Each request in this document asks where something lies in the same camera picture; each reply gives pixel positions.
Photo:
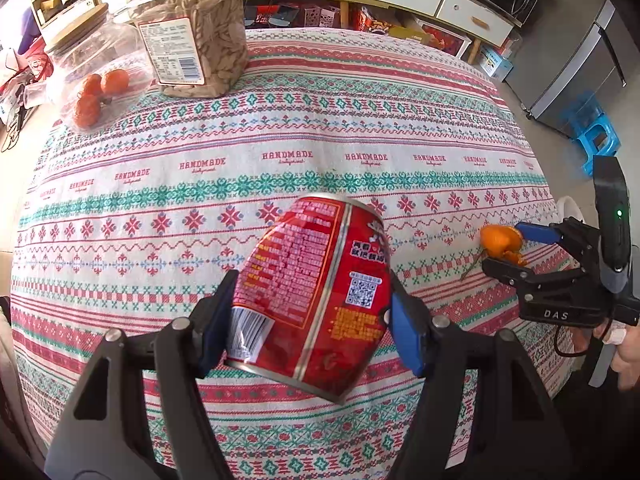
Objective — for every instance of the patterned tablecloth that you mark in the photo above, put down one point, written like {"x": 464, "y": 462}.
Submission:
{"x": 150, "y": 240}

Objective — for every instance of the clear plastic jar of seeds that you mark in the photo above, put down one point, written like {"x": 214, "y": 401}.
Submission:
{"x": 210, "y": 35}

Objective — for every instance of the white trash bin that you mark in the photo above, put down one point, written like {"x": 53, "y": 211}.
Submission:
{"x": 567, "y": 205}

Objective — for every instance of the blue plastic stool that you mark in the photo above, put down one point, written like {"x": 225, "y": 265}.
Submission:
{"x": 600, "y": 130}

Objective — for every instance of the blue white cardboard box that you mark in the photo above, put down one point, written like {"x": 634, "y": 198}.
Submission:
{"x": 494, "y": 62}

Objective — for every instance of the orange fruit with stem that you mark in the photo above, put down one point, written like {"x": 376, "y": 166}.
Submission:
{"x": 495, "y": 237}

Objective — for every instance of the pink lattice basket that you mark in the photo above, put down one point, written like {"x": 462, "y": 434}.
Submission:
{"x": 320, "y": 16}

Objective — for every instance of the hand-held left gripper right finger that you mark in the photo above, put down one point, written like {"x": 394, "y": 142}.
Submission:
{"x": 407, "y": 332}

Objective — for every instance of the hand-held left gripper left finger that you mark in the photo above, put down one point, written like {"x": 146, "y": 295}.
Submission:
{"x": 217, "y": 325}

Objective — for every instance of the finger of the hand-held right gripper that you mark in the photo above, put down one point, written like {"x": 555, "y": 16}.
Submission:
{"x": 540, "y": 232}
{"x": 505, "y": 267}

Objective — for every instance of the person's right hand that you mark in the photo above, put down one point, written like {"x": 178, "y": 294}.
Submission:
{"x": 630, "y": 360}

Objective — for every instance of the red picture box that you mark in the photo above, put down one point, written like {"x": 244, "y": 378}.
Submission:
{"x": 442, "y": 37}

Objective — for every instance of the red drink can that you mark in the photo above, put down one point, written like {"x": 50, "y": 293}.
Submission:
{"x": 310, "y": 285}

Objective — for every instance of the grey refrigerator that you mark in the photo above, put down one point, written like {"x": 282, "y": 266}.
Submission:
{"x": 565, "y": 60}

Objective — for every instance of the glass jar with wooden lid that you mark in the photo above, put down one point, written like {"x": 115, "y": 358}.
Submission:
{"x": 85, "y": 45}

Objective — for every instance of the red snack box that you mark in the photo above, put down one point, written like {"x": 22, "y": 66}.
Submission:
{"x": 372, "y": 21}

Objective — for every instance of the tangerine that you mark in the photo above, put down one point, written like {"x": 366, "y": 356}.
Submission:
{"x": 86, "y": 111}
{"x": 116, "y": 81}
{"x": 92, "y": 86}

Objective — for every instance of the white wooden tv cabinet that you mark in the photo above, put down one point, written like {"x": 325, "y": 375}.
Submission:
{"x": 344, "y": 12}

